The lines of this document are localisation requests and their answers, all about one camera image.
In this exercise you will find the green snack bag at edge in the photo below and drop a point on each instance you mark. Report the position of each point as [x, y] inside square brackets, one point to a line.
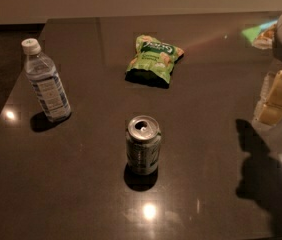
[261, 36]

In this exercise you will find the green 7up soda can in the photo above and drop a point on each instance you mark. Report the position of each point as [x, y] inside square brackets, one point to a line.
[143, 142]

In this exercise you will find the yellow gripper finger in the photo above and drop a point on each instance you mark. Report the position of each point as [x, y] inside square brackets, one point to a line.
[272, 117]
[262, 104]

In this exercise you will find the clear blue-label plastic bottle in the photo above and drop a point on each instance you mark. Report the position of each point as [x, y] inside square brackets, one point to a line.
[45, 80]

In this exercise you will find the green chip bag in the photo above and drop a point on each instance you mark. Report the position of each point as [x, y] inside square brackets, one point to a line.
[153, 62]

